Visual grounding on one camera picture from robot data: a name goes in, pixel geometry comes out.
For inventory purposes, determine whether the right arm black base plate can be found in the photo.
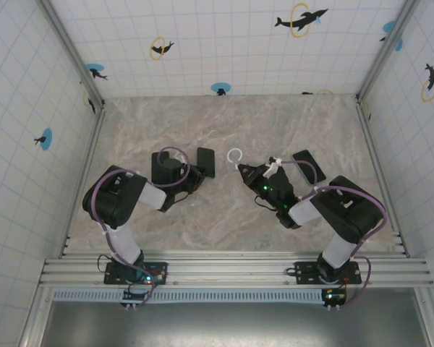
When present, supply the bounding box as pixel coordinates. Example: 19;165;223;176
294;260;362;286

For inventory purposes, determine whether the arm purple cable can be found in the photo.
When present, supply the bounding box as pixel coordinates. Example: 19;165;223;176
88;145;192;311
280;158;388;311

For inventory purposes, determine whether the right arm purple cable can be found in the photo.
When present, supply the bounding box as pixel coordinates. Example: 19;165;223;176
280;158;388;311

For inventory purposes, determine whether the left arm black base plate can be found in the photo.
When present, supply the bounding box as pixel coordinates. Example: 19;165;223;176
103;260;169;286

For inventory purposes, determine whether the aluminium frame post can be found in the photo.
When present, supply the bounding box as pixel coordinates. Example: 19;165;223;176
356;0;420;102
35;0;106;111

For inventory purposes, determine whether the aluminium table side rail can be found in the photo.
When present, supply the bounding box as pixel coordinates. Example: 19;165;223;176
57;106;108;258
356;97;412;258

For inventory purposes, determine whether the white slotted cable duct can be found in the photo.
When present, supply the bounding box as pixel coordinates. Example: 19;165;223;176
52;288;328;303

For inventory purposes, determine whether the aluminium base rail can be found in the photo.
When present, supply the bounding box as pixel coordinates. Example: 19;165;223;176
39;251;434;289

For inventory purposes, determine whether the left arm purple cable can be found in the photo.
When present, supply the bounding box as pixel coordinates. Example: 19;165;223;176
88;145;192;311

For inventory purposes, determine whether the grey metal sheet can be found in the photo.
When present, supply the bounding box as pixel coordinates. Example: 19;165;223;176
39;300;433;347

